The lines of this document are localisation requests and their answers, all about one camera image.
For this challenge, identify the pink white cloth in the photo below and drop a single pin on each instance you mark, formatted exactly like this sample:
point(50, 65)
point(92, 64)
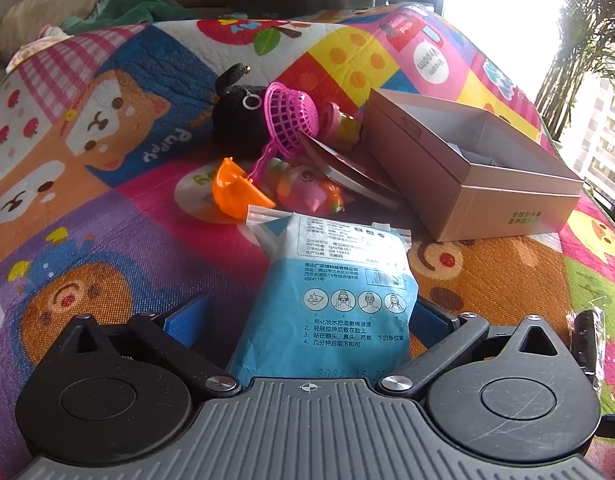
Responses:
point(37, 47)

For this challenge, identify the black item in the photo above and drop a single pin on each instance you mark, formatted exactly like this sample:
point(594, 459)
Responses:
point(585, 345)

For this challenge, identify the pink pig toy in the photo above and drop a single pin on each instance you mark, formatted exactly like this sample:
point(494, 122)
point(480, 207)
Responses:
point(307, 185)

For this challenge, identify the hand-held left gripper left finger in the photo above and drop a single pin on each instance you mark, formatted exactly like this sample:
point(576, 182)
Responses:
point(187, 322)

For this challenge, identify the blue cotton pad packet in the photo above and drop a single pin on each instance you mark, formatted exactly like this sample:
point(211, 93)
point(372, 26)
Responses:
point(327, 285)

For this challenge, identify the apartment building outside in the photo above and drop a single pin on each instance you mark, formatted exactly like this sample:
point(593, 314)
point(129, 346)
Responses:
point(607, 150)

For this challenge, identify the colourful cartoon play mat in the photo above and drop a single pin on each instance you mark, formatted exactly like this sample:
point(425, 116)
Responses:
point(137, 235)

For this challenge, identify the pink toy strainer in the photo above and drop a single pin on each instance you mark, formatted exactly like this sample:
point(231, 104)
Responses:
point(287, 115)

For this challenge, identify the cream pillow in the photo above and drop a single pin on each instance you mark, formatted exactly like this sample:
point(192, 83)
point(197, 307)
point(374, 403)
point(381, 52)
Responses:
point(37, 15)

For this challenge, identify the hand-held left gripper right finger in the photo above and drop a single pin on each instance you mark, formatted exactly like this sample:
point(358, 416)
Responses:
point(432, 325)

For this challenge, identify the small pink yellow toy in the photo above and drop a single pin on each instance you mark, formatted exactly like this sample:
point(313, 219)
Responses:
point(345, 125)

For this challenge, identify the black plush toy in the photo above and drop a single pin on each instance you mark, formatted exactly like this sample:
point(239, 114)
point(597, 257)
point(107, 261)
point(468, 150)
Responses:
point(237, 120)

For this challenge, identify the orange toy cup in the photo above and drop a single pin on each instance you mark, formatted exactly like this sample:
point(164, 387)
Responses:
point(232, 190)

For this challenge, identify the dark maroon packet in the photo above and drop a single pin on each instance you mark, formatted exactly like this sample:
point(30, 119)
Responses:
point(347, 170)

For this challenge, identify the green towel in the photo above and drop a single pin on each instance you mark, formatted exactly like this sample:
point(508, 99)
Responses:
point(132, 7)

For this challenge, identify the beige cardboard box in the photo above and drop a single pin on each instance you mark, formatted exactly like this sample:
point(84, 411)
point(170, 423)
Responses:
point(487, 205)

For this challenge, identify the potted palm plant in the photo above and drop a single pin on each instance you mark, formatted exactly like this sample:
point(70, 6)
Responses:
point(587, 35)

